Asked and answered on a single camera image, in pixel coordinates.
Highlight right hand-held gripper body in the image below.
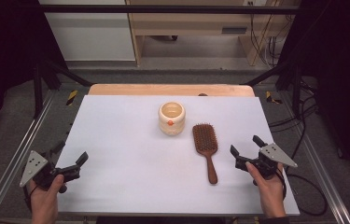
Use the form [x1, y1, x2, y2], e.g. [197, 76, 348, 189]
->
[235, 142, 299, 181]

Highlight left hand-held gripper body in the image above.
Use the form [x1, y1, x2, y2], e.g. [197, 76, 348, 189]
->
[19, 149, 81, 190]

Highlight wooden paddle hairbrush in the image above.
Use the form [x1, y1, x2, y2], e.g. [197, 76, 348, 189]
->
[192, 123, 219, 186]

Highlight cream ceramic cup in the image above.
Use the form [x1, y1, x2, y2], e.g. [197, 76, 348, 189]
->
[158, 101, 187, 136]

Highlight person's left hand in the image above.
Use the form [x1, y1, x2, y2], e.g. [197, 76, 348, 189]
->
[27, 174, 66, 217]

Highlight person's right hand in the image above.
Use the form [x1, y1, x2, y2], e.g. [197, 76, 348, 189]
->
[245, 161, 287, 218]

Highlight white table mat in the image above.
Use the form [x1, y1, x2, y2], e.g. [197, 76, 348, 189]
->
[54, 94, 301, 217]

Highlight yellow black tape marker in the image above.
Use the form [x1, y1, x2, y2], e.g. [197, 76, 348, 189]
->
[65, 90, 79, 106]
[265, 91, 283, 105]

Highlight wooden table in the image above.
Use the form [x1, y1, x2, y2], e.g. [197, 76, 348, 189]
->
[88, 83, 256, 98]

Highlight black curtain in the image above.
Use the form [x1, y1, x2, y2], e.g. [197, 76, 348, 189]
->
[277, 0, 350, 183]
[0, 0, 68, 147]

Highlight white cabinet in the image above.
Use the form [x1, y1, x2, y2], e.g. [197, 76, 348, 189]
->
[37, 0, 137, 63]

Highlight light wooden desk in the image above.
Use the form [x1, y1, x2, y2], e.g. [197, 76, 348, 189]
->
[125, 0, 301, 67]

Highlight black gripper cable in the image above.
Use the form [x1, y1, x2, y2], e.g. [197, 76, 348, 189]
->
[22, 186, 37, 213]
[275, 169, 329, 217]

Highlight aluminium rail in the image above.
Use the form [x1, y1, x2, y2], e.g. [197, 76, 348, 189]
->
[274, 91, 350, 224]
[0, 90, 56, 224]

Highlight black floor cables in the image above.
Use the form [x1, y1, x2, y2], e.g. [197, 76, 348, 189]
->
[268, 77, 320, 162]

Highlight black metal frame strut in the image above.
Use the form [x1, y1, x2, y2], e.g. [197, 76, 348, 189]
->
[241, 60, 304, 117]
[32, 58, 94, 119]

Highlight bundle of desk cables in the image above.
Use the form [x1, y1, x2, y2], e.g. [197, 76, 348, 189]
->
[247, 0, 292, 68]

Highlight grey drawer handle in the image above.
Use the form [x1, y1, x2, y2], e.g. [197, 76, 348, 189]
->
[221, 26, 248, 35]

